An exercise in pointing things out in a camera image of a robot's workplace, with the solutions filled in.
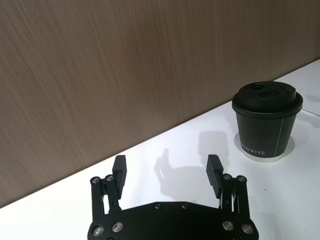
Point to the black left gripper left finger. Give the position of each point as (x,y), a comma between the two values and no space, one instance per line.
(96,200)

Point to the round white coaster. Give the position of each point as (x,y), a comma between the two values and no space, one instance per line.
(290,147)

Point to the black plastic cup lid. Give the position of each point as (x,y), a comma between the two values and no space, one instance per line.
(265,100)

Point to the black paper coffee cup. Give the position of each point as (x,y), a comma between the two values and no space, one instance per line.
(260,135)

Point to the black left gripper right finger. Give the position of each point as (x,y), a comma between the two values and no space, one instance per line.
(240,200)

